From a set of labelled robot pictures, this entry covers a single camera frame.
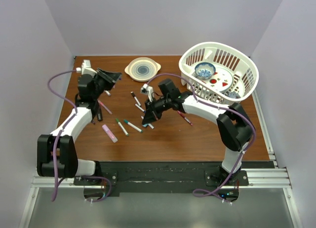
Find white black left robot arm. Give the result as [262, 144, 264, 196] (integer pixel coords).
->
[37, 69, 122, 185]

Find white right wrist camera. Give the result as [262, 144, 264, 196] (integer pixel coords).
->
[140, 83, 154, 102]

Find white marker green cap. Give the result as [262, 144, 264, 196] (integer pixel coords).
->
[116, 118, 129, 136]

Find white plate red shapes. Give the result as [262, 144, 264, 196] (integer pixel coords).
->
[206, 67, 234, 93]

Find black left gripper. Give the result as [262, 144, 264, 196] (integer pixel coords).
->
[92, 68, 121, 100]

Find small blue patterned dish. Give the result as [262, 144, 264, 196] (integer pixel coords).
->
[228, 91, 241, 99]

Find white plastic basket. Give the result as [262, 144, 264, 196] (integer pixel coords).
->
[179, 42, 259, 105]

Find lavender highlighter pen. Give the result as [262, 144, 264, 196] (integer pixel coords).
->
[102, 124, 118, 143]

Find white marker black cap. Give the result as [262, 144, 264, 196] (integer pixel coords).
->
[130, 91, 141, 106]

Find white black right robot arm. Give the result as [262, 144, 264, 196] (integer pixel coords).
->
[140, 78, 256, 185]

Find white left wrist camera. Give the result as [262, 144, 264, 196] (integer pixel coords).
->
[76, 60, 97, 77]

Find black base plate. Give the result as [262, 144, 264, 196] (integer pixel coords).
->
[74, 161, 249, 196]

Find red transparent pen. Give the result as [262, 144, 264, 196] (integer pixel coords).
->
[177, 111, 193, 126]

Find white marker dark blue cap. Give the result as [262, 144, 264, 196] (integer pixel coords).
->
[135, 104, 146, 113]

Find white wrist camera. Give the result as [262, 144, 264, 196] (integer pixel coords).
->
[140, 83, 154, 102]
[76, 60, 97, 77]

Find blue white bowl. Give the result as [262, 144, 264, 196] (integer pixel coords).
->
[195, 62, 216, 79]

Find pink highlighter pen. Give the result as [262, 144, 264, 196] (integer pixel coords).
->
[98, 100, 113, 115]

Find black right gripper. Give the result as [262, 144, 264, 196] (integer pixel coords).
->
[143, 96, 172, 125]

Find cream plate with spiral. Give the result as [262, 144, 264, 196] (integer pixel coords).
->
[124, 57, 161, 82]

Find black purple highlighter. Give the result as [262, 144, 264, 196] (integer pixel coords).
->
[96, 108, 103, 122]

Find white marker teal cap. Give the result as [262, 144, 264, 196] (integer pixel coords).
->
[123, 119, 143, 133]

